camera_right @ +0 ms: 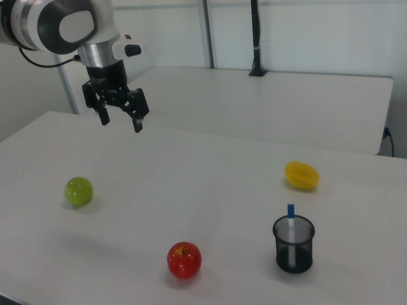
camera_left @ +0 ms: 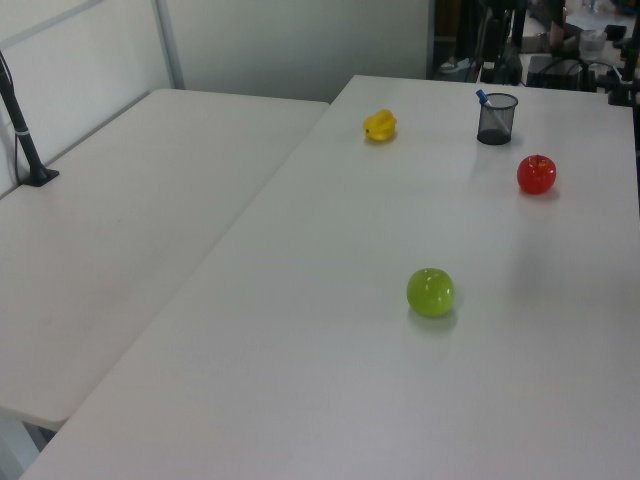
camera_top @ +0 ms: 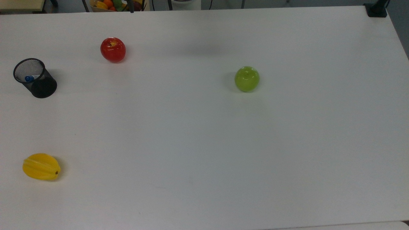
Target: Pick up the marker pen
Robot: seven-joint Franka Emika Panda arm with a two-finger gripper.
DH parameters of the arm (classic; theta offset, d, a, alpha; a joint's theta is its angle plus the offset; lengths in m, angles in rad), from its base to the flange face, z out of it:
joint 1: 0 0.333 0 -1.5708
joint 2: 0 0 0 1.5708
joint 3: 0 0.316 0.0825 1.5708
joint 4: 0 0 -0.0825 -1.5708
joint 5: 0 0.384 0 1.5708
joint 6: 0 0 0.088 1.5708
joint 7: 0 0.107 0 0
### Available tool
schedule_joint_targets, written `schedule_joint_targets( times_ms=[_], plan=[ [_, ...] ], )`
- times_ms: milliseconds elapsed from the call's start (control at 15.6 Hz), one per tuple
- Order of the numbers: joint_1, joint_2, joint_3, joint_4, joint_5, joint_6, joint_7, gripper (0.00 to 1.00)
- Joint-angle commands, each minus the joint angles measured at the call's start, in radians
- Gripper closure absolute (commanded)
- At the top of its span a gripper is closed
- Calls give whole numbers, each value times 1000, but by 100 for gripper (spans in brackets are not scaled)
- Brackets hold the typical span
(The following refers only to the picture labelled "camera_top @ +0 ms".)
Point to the blue marker pen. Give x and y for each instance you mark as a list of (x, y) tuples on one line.
[(29, 78)]

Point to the black mesh pen holder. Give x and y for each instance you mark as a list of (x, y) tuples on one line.
[(41, 86)]

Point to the green apple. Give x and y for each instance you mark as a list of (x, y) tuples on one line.
[(246, 79)]

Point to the red apple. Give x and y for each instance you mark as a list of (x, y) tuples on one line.
[(112, 50)]

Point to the basket of toy fruit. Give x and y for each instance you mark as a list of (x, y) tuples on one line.
[(111, 4)]

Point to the yellow starfruit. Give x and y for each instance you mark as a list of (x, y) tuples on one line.
[(41, 166)]

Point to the wooden table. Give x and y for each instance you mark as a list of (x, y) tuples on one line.
[(19, 4)]

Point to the black camera stand base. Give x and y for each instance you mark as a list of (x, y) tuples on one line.
[(376, 10)]

